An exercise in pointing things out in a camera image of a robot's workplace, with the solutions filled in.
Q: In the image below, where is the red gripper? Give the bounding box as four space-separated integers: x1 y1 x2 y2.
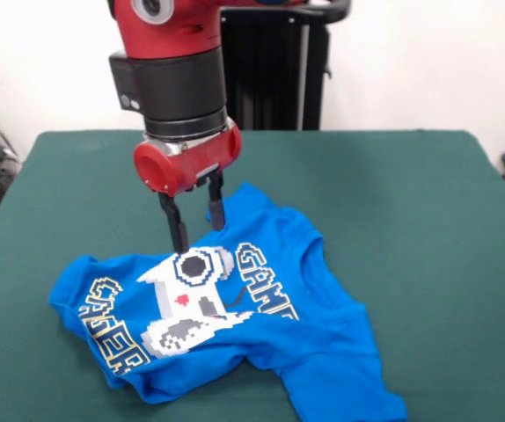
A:
132 118 244 255

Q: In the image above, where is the blue game-controller print t-shirt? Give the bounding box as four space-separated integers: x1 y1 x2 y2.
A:
48 182 409 422

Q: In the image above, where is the dark green table cloth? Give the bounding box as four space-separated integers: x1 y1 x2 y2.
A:
0 129 505 422

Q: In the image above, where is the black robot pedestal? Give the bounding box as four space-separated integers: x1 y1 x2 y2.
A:
219 0 351 131

